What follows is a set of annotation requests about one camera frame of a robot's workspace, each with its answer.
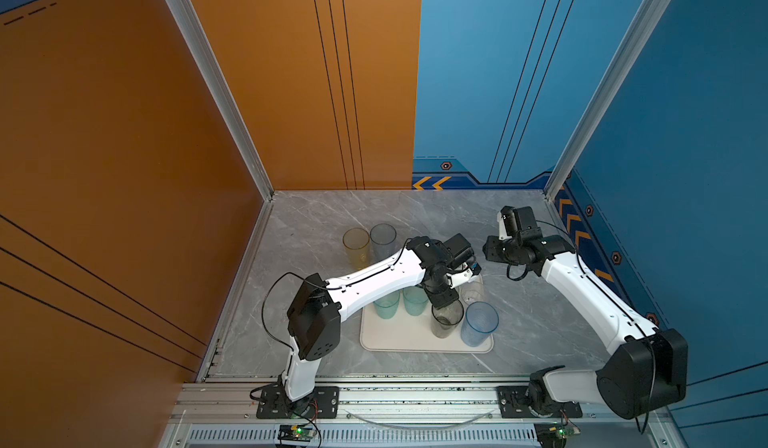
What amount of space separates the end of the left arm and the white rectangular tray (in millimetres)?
165

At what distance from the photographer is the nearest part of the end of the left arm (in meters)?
0.57

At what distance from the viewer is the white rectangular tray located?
0.83 metres
